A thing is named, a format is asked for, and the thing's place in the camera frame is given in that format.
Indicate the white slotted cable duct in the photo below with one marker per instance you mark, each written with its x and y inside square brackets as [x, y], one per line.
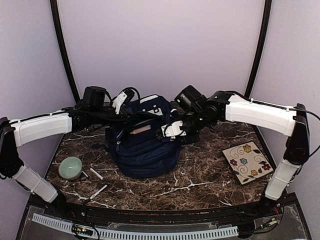
[122, 231]

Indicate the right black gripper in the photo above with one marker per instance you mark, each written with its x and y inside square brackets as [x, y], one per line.
[194, 139]

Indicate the black frame post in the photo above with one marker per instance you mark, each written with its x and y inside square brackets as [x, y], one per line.
[259, 48]
[63, 49]

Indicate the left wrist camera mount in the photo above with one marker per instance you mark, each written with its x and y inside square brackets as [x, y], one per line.
[123, 98]

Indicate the pink highlighter pen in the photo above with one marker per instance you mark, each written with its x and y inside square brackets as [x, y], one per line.
[140, 130]

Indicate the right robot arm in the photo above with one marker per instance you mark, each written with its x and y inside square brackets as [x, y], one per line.
[291, 121]

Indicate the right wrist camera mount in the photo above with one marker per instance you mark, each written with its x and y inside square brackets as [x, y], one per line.
[171, 130]

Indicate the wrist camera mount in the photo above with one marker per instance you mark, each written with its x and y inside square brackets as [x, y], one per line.
[171, 130]
[123, 98]

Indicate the left black frame post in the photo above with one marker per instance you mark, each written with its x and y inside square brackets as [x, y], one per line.
[63, 49]

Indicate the navy blue backpack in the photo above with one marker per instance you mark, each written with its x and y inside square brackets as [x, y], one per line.
[144, 155]

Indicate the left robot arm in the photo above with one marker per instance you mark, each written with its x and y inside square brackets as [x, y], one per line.
[96, 107]

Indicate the right black frame post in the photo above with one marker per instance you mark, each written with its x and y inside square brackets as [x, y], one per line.
[259, 48]

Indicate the red capped white marker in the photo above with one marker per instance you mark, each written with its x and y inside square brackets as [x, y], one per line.
[95, 173]

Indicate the floral square ceramic plate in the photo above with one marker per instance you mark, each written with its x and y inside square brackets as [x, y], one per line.
[247, 162]

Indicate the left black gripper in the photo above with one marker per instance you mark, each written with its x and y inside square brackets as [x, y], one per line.
[123, 118]

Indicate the black capped white marker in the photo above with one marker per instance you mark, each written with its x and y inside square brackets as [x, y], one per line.
[95, 194]

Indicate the black front rail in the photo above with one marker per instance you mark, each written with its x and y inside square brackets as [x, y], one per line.
[101, 215]

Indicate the small green circuit board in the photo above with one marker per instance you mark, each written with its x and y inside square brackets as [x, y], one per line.
[79, 229]

